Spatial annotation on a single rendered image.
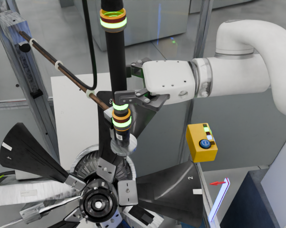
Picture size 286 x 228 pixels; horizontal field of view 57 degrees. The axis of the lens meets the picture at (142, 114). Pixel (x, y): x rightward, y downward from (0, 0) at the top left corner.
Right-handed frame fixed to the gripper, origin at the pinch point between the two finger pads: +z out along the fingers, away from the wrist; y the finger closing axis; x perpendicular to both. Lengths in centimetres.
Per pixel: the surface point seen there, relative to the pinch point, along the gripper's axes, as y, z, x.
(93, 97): 8.9, 7.0, -11.1
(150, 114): 12.1, -8.7, -22.9
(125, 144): -1.7, -0.2, -18.4
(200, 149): 22, -33, -58
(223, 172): 70, -84, -166
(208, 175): 69, -70, -166
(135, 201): -3.9, -1.8, -47.0
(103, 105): 5.5, 4.6, -11.1
